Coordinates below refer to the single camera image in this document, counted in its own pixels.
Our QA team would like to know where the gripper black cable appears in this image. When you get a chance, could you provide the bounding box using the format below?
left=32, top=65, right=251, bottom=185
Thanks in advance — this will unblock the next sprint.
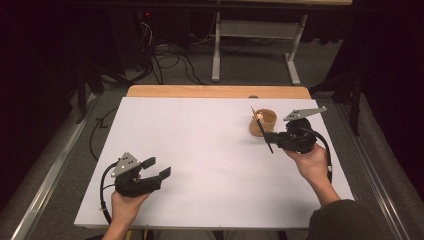
left=99, top=161, right=120, bottom=225
left=298, top=126, right=334, bottom=184

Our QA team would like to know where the person's right hand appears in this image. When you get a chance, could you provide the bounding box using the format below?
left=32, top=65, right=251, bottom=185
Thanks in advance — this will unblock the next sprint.
left=284, top=143, right=330, bottom=183

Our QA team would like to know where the thin black floor cable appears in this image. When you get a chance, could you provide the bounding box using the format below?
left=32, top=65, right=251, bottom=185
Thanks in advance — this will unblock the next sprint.
left=88, top=106, right=119, bottom=162

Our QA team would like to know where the black metal stand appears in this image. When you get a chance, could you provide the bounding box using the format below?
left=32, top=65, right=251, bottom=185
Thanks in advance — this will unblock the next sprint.
left=75, top=63, right=104, bottom=125
left=309, top=71, right=364, bottom=137

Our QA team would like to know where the black box with red light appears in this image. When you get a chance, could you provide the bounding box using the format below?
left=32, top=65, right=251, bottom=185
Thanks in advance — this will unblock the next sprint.
left=111, top=9, right=158, bottom=73

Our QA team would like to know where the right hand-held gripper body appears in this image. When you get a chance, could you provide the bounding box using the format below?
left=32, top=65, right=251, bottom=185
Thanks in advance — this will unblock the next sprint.
left=278, top=106, right=328, bottom=155

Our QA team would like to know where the white board sheet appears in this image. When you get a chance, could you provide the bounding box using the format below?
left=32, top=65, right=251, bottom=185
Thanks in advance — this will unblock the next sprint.
left=73, top=96, right=355, bottom=232

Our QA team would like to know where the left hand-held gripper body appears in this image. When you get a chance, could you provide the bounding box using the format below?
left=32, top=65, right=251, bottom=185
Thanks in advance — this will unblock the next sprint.
left=110, top=152, right=163, bottom=198

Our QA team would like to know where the person's left hand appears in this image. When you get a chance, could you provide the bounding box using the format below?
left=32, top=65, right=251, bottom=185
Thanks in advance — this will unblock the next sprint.
left=109, top=192, right=151, bottom=231

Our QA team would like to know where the bundle of black floor cables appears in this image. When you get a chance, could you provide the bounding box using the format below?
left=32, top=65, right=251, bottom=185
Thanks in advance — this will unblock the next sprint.
left=133, top=19, right=214, bottom=86

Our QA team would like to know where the wooden table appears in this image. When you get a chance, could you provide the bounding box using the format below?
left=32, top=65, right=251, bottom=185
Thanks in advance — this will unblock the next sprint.
left=126, top=84, right=312, bottom=100

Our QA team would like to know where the white-framed desk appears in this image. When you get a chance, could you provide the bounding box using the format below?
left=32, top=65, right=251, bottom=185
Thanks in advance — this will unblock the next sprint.
left=211, top=0, right=353, bottom=86

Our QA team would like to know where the round wooden cup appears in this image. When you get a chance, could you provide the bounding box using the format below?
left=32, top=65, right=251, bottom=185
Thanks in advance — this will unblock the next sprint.
left=249, top=108, right=278, bottom=138

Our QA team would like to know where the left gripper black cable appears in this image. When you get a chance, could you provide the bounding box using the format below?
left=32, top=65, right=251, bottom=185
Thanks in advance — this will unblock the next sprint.
left=99, top=161, right=120, bottom=225

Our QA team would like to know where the aluminium floor rail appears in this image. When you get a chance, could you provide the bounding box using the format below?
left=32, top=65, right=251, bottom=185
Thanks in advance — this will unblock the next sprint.
left=334, top=101, right=413, bottom=240
left=9, top=93, right=99, bottom=240

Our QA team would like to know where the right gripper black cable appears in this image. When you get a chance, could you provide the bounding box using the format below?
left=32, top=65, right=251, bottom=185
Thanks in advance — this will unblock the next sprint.
left=298, top=126, right=334, bottom=184

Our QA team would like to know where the black chopstick with wooden tip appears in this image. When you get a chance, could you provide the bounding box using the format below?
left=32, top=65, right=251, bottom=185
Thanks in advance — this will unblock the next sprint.
left=250, top=106, right=275, bottom=154

